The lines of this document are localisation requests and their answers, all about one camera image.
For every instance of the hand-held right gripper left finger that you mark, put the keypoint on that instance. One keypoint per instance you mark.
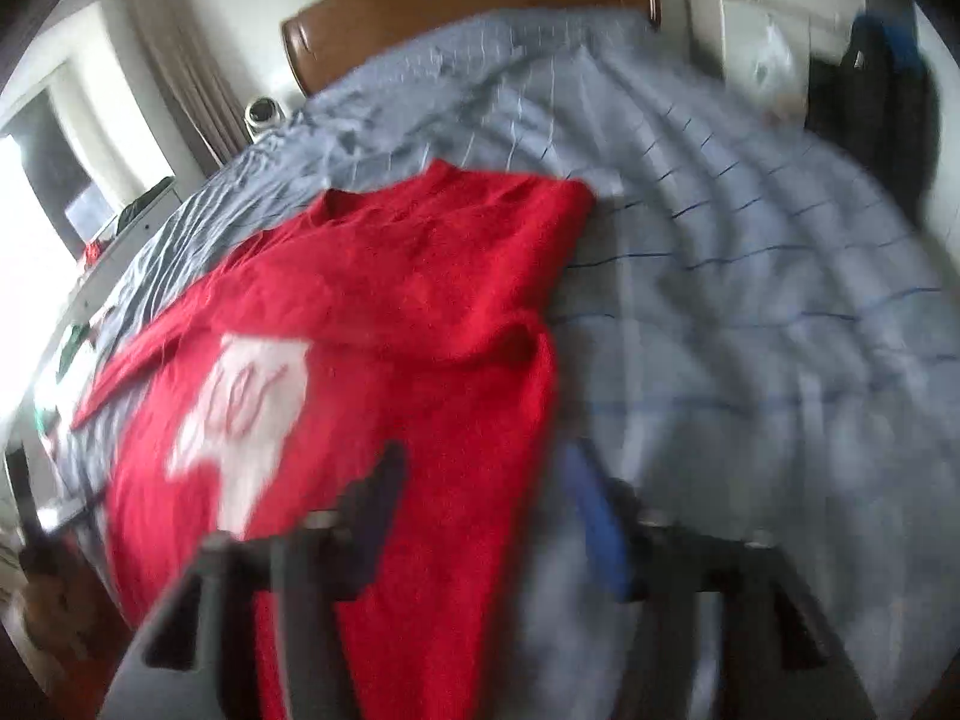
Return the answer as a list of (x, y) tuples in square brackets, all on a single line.
[(379, 510)]

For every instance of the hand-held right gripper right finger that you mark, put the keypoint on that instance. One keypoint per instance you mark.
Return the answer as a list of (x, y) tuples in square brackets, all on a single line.
[(600, 532)]

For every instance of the red sweater with white print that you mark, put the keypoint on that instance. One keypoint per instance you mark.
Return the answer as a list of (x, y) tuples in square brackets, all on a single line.
[(420, 300)]

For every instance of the green white folded garment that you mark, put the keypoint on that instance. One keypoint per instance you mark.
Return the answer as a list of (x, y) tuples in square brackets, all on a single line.
[(73, 349)]

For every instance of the white side desk with clutter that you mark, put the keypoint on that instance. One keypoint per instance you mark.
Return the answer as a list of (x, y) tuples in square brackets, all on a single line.
[(112, 262)]

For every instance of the small red item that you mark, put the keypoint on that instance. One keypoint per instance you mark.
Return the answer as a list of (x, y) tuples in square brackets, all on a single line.
[(92, 253)]

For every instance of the black item on sill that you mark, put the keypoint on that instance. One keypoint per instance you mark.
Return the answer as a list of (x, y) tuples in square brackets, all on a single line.
[(146, 202)]

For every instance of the white round device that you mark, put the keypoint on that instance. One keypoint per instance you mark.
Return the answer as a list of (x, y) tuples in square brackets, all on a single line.
[(264, 116)]

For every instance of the window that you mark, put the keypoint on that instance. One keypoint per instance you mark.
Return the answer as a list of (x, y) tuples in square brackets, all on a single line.
[(60, 165)]

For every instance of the beige curtain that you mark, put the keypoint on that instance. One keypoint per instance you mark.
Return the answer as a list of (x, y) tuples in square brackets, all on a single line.
[(187, 67)]

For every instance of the white plastic bag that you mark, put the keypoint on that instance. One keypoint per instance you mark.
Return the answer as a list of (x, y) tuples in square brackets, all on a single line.
[(772, 60)]

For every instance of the black and blue backpack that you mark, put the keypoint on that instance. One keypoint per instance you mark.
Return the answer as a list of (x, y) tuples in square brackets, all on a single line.
[(877, 112)]

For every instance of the wooden headboard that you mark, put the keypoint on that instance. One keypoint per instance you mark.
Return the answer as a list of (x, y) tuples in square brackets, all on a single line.
[(450, 7)]

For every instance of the white cabinet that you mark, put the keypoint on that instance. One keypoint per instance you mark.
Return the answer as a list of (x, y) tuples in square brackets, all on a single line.
[(720, 37)]

